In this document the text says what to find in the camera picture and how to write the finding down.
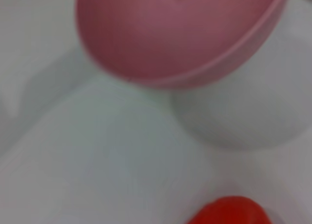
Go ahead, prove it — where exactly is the pink plastic bowl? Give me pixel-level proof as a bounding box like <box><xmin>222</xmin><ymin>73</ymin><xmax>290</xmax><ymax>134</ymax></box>
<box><xmin>75</xmin><ymin>0</ymin><xmax>289</xmax><ymax>89</ymax></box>

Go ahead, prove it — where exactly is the orange fruit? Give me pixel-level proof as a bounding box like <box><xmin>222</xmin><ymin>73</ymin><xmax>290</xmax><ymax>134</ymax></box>
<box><xmin>185</xmin><ymin>196</ymin><xmax>272</xmax><ymax>224</ymax></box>

